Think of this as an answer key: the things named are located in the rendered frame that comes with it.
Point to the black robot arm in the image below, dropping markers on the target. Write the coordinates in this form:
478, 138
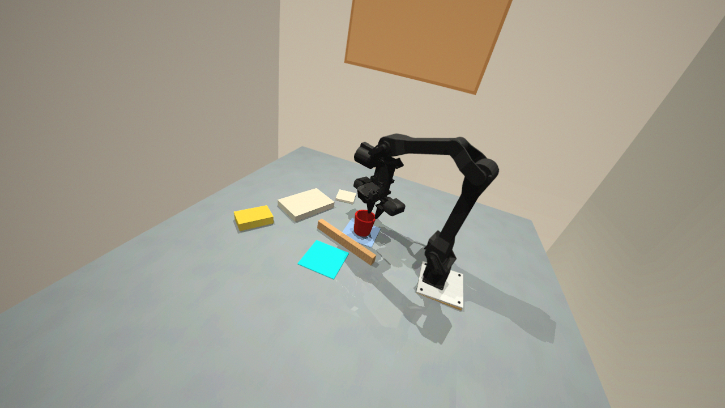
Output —
478, 171

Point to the orange wooden plank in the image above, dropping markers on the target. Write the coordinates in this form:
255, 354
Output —
346, 242

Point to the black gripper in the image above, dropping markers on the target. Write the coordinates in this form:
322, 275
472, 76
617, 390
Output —
387, 204

